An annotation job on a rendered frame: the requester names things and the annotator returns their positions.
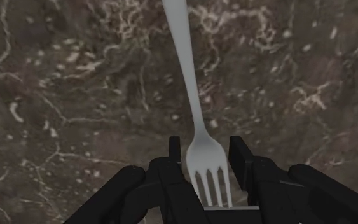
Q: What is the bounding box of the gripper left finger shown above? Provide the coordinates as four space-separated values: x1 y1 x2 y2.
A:
63 136 210 224

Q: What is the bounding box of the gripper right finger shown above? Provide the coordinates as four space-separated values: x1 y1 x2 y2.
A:
228 135 358 224

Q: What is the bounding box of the white fork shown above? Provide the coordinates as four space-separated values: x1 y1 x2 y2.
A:
161 0 233 208

